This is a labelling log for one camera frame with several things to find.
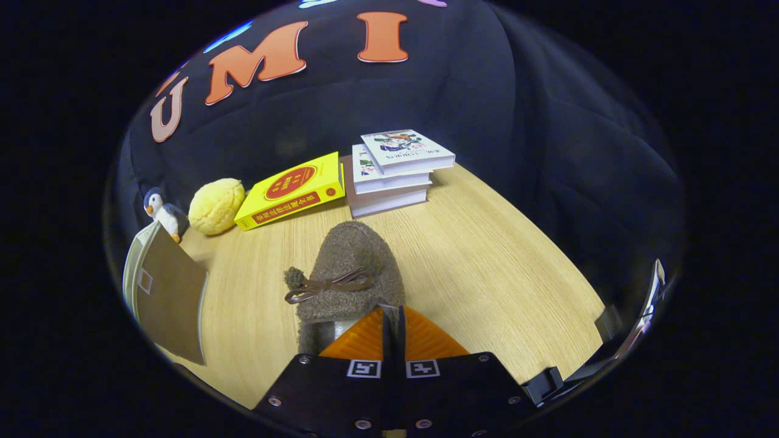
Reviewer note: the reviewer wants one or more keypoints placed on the brown fuzzy shoe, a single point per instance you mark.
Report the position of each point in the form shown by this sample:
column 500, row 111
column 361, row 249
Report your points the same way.
column 356, row 255

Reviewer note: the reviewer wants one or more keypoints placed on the brown fabric storage box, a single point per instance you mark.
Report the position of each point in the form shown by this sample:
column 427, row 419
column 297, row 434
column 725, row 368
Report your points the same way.
column 173, row 292

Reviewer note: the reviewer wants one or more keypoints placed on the brown-covered thick book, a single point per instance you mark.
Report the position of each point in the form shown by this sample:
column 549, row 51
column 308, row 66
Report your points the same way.
column 389, row 201

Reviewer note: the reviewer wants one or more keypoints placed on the penguin plush toy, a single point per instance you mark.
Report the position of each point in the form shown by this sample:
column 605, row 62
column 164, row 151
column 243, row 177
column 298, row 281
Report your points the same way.
column 163, row 213

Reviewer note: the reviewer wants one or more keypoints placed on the black plastic clamp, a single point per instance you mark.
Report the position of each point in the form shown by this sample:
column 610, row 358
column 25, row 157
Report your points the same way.
column 543, row 385

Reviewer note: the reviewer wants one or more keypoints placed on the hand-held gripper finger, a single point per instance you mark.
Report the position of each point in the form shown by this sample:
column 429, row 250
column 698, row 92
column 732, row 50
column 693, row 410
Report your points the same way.
column 386, row 347
column 401, row 347

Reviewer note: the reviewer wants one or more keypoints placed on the yellow round plush bun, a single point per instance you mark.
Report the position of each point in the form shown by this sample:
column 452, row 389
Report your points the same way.
column 216, row 207

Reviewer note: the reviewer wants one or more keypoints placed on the yellow book with red circle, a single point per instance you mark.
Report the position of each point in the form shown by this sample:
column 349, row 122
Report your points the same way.
column 292, row 190

